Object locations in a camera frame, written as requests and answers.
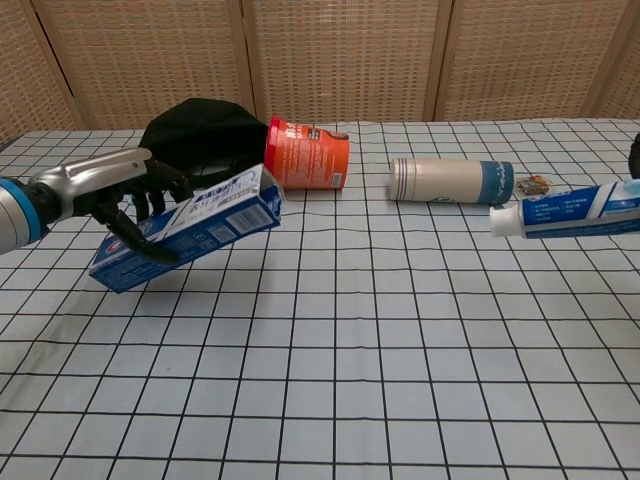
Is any small brown candy wrapper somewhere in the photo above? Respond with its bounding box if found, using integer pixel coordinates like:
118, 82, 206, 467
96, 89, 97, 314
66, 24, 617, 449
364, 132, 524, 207
515, 173, 550, 195

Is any blue white toothpaste box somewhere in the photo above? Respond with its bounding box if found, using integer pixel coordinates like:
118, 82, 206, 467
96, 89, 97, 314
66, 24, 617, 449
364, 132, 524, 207
89, 163, 285, 294

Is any cream and blue cylinder bottle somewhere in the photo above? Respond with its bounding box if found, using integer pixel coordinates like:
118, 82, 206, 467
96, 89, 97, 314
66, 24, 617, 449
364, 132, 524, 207
388, 157, 516, 206

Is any white blue toothpaste tube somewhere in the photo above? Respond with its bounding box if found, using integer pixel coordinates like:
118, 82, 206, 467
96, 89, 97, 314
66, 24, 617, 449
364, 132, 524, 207
488, 178, 640, 239

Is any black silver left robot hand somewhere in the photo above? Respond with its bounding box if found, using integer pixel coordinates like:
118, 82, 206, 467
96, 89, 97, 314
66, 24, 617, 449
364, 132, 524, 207
27, 147, 194, 265

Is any black knit cap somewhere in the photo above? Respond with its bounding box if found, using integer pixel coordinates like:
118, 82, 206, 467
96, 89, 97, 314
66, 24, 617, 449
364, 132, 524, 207
138, 98, 271, 189

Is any woven bamboo screen panel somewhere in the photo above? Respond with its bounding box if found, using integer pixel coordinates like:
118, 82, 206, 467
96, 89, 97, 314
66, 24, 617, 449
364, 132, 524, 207
429, 0, 621, 124
584, 0, 640, 119
32, 0, 259, 131
239, 0, 456, 124
0, 0, 84, 146

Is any red instant noodle cup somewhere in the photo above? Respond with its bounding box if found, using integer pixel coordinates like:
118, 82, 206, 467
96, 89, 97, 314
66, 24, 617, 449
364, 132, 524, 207
263, 115, 350, 191

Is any blue checked tablecloth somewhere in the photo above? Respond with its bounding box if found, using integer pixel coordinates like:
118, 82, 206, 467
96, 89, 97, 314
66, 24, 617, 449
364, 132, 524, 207
0, 117, 640, 480

